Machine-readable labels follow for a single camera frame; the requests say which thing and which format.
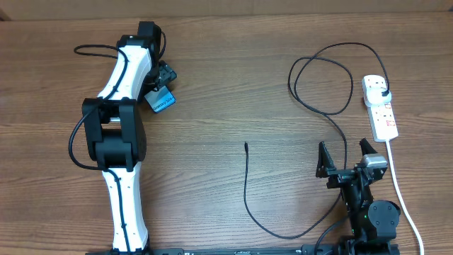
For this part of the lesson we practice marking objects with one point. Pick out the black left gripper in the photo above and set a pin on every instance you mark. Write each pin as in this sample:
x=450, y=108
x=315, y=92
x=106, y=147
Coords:
x=165, y=72

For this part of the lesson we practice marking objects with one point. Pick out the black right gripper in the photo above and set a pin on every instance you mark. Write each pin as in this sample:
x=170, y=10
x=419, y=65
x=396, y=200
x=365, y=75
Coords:
x=325, y=168

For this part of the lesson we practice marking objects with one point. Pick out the dark blue Galaxy smartphone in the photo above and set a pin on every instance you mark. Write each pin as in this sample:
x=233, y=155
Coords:
x=160, y=100

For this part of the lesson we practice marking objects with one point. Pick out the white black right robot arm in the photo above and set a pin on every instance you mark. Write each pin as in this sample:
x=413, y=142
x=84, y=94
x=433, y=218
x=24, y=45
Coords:
x=373, y=222

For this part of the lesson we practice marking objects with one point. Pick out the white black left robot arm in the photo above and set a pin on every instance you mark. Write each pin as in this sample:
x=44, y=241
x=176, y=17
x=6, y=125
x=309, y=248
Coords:
x=115, y=133

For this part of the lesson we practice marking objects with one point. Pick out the white charger plug adapter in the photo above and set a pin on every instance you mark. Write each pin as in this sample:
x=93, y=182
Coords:
x=374, y=96

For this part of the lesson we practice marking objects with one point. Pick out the white power extension strip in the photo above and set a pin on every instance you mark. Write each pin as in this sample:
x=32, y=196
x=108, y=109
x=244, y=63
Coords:
x=381, y=117

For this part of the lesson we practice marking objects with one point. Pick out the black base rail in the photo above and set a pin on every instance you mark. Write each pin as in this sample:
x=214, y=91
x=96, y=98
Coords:
x=307, y=249

